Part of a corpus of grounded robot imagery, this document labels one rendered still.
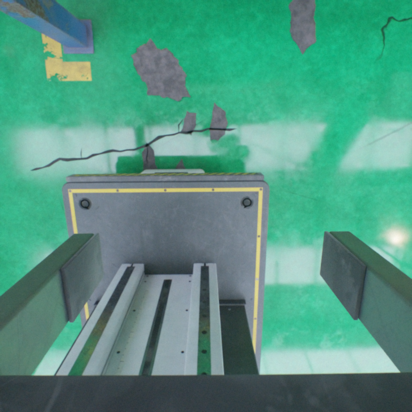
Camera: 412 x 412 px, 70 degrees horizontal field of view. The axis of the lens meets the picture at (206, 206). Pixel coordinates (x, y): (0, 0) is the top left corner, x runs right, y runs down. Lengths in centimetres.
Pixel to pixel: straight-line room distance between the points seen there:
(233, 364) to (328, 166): 90
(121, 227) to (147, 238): 10
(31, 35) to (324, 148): 127
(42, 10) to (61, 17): 12
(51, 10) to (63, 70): 33
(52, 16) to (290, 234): 122
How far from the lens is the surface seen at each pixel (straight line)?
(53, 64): 144
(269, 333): 169
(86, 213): 109
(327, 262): 17
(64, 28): 121
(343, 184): 145
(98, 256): 17
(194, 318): 81
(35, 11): 106
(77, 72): 140
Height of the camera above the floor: 129
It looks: 74 degrees down
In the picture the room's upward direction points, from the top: 180 degrees counter-clockwise
